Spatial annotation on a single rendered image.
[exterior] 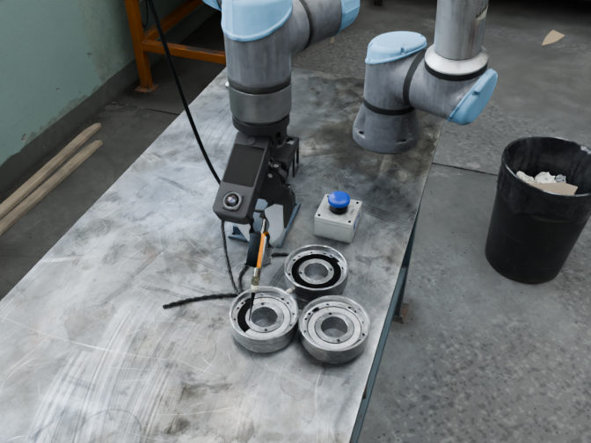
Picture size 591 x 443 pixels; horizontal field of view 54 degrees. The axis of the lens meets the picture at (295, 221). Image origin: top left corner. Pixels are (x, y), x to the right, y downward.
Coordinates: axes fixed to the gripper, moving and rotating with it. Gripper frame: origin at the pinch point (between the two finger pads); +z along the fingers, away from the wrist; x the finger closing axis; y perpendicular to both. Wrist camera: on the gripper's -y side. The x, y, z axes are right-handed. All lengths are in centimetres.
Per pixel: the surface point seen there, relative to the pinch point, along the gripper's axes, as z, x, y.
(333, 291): 12.0, -10.2, 4.5
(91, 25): 54, 147, 173
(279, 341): 12.1, -4.8, -7.3
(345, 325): 13.1, -13.3, -0.9
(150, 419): 15.1, 8.6, -22.4
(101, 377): 15.1, 18.5, -18.4
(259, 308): 12.5, 0.0, -1.9
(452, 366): 95, -39, 59
